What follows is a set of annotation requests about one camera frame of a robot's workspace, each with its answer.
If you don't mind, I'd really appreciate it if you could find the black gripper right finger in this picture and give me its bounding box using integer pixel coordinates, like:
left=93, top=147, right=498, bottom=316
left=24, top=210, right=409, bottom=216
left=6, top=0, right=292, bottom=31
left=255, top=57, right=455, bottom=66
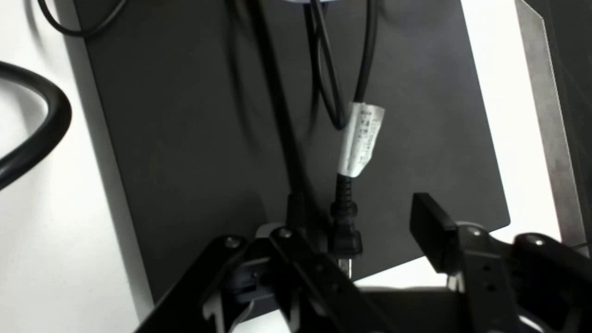
left=409, top=192, right=457, bottom=273

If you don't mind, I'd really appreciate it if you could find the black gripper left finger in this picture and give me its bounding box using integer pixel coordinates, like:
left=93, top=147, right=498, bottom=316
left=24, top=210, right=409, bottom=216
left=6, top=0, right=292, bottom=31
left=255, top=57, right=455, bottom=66
left=287, top=192, right=311, bottom=240

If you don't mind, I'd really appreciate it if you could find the thin black cable with tag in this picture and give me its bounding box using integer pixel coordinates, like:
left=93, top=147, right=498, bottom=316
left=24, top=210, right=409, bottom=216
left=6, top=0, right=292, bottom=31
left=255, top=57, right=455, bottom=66
left=303, top=0, right=387, bottom=273

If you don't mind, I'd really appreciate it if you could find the black mat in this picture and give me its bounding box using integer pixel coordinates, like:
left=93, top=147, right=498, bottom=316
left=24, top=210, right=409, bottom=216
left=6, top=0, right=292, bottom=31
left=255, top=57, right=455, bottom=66
left=87, top=0, right=509, bottom=295

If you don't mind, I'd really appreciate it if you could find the stainless steel appliance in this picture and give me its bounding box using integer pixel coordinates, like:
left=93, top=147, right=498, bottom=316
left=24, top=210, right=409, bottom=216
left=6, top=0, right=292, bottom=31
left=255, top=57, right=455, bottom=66
left=514, top=0, right=592, bottom=249

